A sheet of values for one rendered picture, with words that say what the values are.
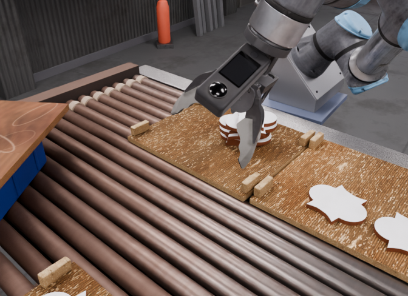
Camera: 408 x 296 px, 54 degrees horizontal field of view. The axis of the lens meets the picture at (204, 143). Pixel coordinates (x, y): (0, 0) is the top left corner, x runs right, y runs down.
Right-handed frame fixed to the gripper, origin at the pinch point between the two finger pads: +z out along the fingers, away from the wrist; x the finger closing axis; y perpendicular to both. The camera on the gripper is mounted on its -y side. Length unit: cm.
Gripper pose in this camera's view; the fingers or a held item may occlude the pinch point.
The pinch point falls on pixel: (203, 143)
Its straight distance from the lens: 65.8
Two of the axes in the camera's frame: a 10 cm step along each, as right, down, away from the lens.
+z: -4.2, 7.2, 5.6
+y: 4.7, -3.6, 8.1
